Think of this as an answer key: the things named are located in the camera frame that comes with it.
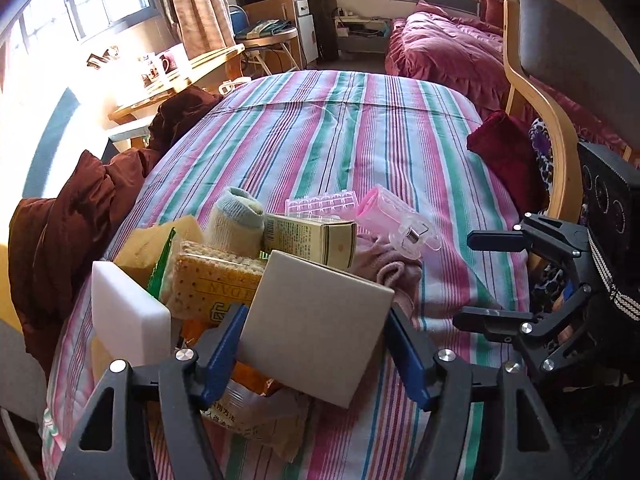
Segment orange snack bag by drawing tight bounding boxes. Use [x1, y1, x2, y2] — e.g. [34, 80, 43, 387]
[180, 318, 283, 396]

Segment white foam block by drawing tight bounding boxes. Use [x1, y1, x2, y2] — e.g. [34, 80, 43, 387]
[91, 261, 174, 366]

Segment cracker biscuit pack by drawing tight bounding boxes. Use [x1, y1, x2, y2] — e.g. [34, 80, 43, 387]
[160, 240, 266, 326]

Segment beige cardboard box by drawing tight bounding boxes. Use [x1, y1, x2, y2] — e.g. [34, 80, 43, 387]
[238, 250, 394, 408]

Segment pink knit cloth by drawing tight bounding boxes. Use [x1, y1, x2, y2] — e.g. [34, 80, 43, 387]
[348, 235, 423, 318]

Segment dark red cushion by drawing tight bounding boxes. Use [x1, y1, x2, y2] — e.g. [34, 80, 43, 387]
[466, 110, 549, 216]

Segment yellow sponge block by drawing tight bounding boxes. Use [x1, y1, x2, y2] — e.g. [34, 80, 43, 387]
[114, 216, 203, 288]

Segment rolled light green sock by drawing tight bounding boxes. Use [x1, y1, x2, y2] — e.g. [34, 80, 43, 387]
[203, 186, 265, 258]

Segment pink transparent plastic case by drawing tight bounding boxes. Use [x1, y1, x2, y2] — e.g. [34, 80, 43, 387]
[284, 184, 442, 260]

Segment wooden chair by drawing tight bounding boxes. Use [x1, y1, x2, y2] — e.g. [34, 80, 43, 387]
[502, 0, 639, 222]

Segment dark brown blanket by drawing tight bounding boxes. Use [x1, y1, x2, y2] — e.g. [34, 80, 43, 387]
[8, 86, 222, 373]

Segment green gold small box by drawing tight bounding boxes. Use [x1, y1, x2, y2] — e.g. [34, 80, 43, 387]
[262, 214, 357, 270]

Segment pink quilted bed cover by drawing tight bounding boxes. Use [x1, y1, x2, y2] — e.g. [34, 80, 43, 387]
[385, 0, 639, 167]

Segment grey yellow blue headboard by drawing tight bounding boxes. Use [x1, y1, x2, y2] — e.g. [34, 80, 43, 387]
[1, 89, 79, 425]

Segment wooden desk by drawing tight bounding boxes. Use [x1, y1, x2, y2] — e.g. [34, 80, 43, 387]
[107, 44, 245, 125]

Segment folding side table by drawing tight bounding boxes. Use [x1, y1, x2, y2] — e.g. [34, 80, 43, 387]
[235, 18, 300, 75]

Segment white mini fridge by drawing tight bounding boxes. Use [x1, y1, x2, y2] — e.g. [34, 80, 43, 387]
[294, 0, 319, 65]

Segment right beige curtain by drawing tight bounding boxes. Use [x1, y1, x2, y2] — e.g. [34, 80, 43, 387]
[172, 0, 235, 58]

